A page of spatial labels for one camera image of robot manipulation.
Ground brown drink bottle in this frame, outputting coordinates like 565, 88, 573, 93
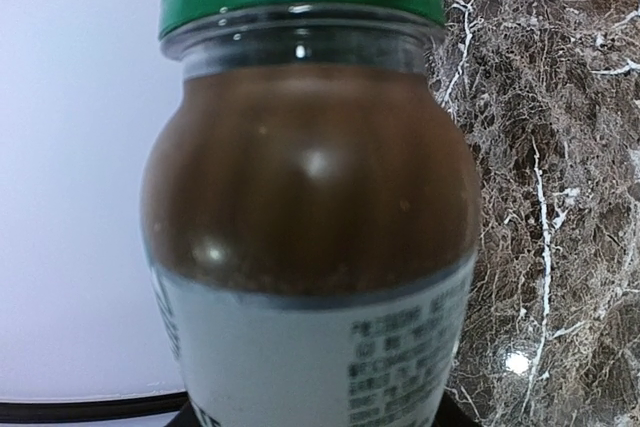
141, 3, 480, 426

